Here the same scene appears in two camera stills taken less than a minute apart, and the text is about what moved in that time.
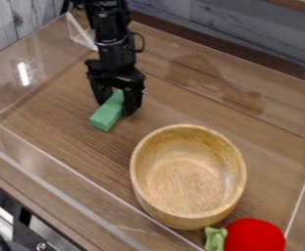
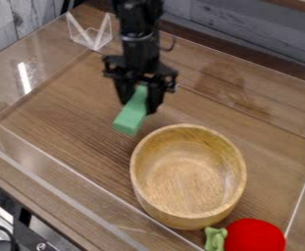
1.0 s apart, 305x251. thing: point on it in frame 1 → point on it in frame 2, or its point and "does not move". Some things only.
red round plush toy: x=253 y=234 does not move
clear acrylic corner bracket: x=79 y=33 does not move
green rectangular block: x=107 y=114 → x=130 y=119
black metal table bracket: x=24 y=235 does not move
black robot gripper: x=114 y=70 → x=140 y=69
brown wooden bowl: x=189 y=173 does not move
